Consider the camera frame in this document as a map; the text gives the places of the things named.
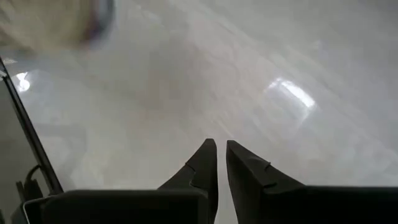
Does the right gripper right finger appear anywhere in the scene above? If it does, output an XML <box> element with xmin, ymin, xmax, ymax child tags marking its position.
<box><xmin>226</xmin><ymin>139</ymin><xmax>307</xmax><ymax>224</ymax></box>

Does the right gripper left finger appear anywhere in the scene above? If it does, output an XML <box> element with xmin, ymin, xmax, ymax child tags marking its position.
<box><xmin>157</xmin><ymin>139</ymin><xmax>218</xmax><ymax>224</ymax></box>

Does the salmon can blue red label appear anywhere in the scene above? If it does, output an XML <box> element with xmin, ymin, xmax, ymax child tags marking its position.
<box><xmin>0</xmin><ymin>0</ymin><xmax>116</xmax><ymax>52</ymax></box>

